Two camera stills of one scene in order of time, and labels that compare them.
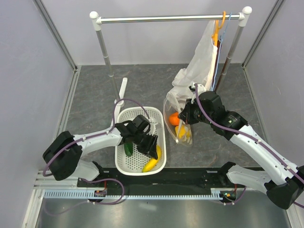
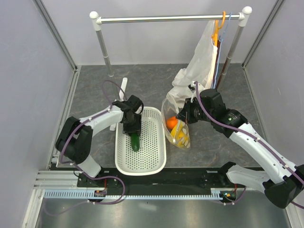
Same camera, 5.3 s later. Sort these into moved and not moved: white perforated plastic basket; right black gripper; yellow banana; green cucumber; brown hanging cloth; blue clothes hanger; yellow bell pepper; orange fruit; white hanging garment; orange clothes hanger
Moved: orange fruit; yellow bell pepper; green cucumber; yellow banana
Not moved: white hanging garment; orange clothes hanger; blue clothes hanger; white perforated plastic basket; brown hanging cloth; right black gripper
